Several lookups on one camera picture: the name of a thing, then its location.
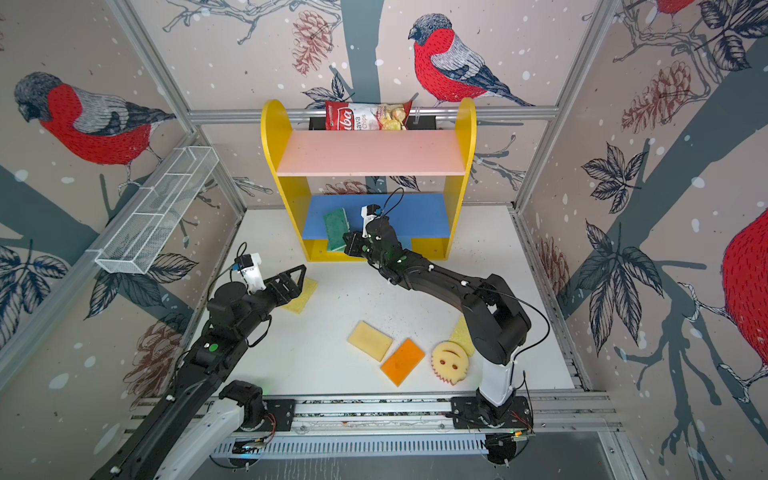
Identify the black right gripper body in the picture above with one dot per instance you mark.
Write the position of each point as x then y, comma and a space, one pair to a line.
363, 249

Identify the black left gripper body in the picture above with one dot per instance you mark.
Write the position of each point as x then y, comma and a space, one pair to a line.
262, 303

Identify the blue sponge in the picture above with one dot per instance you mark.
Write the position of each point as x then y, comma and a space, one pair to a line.
406, 243

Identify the dark green sponge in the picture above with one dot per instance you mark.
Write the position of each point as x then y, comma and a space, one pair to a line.
336, 225

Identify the pale yellow sponge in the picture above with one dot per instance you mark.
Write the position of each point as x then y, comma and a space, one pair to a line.
370, 341

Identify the orange sponge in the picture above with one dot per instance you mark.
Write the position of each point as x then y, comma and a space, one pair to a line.
402, 362

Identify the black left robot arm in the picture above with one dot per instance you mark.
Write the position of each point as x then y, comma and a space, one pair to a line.
203, 406

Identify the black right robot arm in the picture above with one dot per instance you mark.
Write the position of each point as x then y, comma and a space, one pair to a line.
498, 324

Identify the yellow shelf with coloured boards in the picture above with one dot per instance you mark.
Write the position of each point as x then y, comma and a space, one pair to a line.
429, 220

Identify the yellow sponge far left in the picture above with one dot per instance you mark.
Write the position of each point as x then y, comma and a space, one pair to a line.
298, 304

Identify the yellow sponge right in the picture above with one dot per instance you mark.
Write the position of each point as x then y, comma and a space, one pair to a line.
461, 336

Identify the yellow smiley face sponge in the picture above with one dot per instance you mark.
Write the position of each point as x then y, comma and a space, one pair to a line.
450, 362

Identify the red cassava chips bag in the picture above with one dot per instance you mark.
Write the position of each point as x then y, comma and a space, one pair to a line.
345, 116

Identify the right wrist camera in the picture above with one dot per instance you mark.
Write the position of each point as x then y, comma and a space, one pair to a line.
369, 213

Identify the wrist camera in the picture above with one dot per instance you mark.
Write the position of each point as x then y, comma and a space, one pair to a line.
369, 213
248, 265

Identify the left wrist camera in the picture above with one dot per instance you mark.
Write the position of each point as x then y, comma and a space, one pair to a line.
248, 265

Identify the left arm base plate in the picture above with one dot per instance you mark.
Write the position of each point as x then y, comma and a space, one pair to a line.
270, 415

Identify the white wire mesh basket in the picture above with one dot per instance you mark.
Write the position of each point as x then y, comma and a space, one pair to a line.
161, 205

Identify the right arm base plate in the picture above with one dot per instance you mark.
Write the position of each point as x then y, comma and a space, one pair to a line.
476, 412

